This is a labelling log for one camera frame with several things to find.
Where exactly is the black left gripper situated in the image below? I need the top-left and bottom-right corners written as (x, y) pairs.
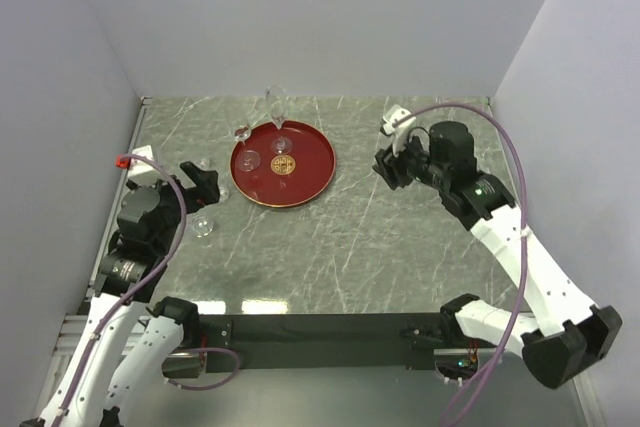
top-left (141, 159), bottom-right (219, 253)

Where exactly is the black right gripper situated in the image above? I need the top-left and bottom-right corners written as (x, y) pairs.
top-left (371, 130), bottom-right (449, 190)

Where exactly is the small clear shot glass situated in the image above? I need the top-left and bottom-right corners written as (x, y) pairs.
top-left (219, 186), bottom-right (229, 203)
top-left (198, 158), bottom-right (210, 170)

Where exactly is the clear faceted tumbler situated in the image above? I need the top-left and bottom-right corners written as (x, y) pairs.
top-left (191, 216), bottom-right (215, 238)

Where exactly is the clear stemmed wine glass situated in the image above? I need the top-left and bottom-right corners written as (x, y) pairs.
top-left (233, 122), bottom-right (261, 172)

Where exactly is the tall clear champagne flute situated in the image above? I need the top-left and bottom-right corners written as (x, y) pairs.
top-left (265, 85), bottom-right (292, 154)

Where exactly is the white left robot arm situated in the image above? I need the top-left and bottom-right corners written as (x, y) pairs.
top-left (27, 154), bottom-right (220, 426)

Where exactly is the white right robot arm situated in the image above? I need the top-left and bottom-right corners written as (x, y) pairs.
top-left (372, 117), bottom-right (623, 389)

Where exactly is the red round lacquer tray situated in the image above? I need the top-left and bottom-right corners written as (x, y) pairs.
top-left (229, 120), bottom-right (337, 208)

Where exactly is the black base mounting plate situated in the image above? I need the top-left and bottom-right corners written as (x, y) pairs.
top-left (200, 313), bottom-right (446, 370)

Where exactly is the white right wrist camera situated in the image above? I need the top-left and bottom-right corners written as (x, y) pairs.
top-left (380, 104), bottom-right (417, 157)

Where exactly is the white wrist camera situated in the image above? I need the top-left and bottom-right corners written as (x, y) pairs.
top-left (115, 145), bottom-right (158, 185)
top-left (380, 104), bottom-right (417, 157)

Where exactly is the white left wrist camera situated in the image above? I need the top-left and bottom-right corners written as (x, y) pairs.
top-left (115, 145), bottom-right (158, 185)

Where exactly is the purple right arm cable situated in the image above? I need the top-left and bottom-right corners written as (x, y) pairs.
top-left (437, 99), bottom-right (531, 427)

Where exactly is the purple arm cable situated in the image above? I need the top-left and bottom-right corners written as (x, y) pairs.
top-left (437, 99), bottom-right (531, 427)
top-left (47, 155), bottom-right (242, 418)

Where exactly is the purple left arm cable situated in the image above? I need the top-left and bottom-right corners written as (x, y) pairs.
top-left (47, 155), bottom-right (242, 418)

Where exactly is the aluminium extrusion rail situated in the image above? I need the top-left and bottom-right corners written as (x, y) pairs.
top-left (53, 315), bottom-right (150, 357)

